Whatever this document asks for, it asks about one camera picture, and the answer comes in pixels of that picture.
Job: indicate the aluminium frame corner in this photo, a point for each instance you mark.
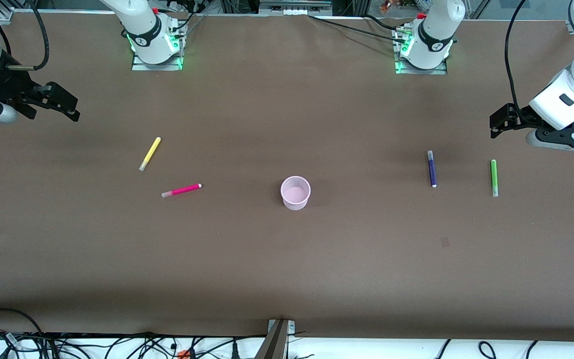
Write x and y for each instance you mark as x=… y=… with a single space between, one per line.
x=5 y=16

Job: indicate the grey metal device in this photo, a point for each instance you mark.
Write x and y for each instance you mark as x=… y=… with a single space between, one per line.
x=294 y=6

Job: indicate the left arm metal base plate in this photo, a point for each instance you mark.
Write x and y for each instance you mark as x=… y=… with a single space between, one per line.
x=421 y=72

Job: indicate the yellow marker pen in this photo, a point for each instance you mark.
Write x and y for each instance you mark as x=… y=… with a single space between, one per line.
x=150 y=153

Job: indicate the pink marker pen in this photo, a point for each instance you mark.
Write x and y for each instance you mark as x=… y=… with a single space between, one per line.
x=182 y=190

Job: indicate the metal table edge bracket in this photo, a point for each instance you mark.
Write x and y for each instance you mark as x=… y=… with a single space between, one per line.
x=277 y=341

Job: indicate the pink pen holder cup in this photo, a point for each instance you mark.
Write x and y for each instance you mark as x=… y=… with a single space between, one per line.
x=295 y=195

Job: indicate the purple marker pen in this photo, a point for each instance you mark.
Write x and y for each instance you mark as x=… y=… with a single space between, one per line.
x=432 y=169

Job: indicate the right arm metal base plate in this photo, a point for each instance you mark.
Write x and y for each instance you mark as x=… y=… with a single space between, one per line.
x=157 y=67

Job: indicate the green marker pen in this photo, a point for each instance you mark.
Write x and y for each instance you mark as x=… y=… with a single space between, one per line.
x=494 y=174

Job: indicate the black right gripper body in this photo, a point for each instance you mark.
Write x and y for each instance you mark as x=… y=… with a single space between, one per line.
x=4 y=86

